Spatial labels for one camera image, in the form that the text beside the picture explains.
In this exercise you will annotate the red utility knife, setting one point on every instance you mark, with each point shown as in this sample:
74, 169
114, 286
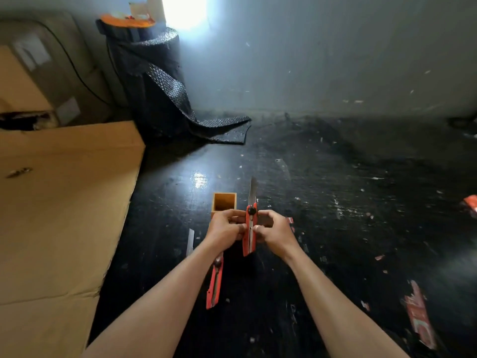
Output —
215, 283
249, 246

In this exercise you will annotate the torn red paper packaging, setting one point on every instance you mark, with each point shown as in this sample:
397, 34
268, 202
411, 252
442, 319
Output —
420, 316

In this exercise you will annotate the person's right forearm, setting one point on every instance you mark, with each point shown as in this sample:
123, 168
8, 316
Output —
335, 313

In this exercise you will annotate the person's left hand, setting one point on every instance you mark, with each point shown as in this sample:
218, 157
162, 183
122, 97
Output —
221, 231

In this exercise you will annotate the person's left forearm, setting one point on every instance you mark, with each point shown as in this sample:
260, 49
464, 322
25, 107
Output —
164, 305

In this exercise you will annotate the red plastic object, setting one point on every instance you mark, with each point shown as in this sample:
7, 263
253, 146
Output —
471, 202

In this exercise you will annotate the person's right hand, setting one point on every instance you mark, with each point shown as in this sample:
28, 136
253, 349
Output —
279, 236

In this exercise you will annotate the person's left thumb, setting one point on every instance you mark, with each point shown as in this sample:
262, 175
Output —
238, 228

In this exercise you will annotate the taped brown cardboard box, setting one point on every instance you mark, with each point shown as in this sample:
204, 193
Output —
41, 70

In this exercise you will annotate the black bubble wrap roll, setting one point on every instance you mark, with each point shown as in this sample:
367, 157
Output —
152, 81

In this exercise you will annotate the orange tape roll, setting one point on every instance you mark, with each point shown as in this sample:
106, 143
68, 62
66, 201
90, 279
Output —
126, 21

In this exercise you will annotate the large flat cardboard sheet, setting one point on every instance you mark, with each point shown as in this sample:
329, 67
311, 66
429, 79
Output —
56, 219

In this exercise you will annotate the small open wooden box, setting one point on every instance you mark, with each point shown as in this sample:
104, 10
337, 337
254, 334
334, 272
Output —
223, 201

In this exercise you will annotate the loose steel knife blade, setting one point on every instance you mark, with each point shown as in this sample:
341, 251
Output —
190, 243

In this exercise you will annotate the person's right thumb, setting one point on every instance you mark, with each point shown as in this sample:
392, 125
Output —
261, 231

